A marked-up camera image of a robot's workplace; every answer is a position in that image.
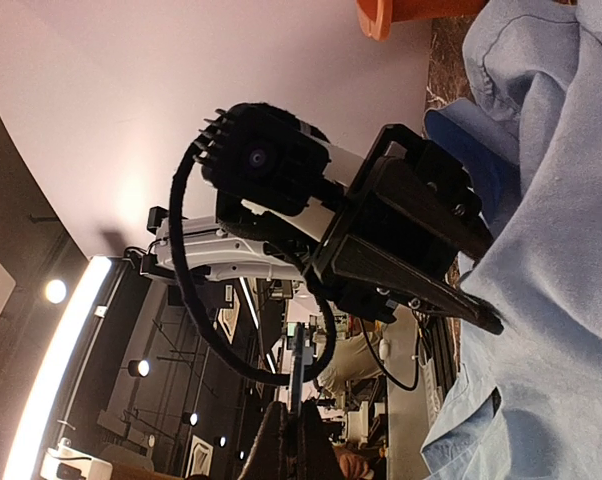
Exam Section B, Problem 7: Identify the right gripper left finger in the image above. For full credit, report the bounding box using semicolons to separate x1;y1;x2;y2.
238;402;289;480

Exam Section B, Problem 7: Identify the light blue shirt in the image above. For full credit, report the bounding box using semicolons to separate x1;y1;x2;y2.
421;1;602;479

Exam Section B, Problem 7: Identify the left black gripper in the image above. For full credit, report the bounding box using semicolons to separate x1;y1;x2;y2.
309;124;504;335

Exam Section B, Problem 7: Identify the orange plastic basket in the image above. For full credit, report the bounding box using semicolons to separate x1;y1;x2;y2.
355;0;487;42

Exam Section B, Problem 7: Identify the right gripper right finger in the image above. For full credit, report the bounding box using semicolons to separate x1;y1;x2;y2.
295;405;344;480

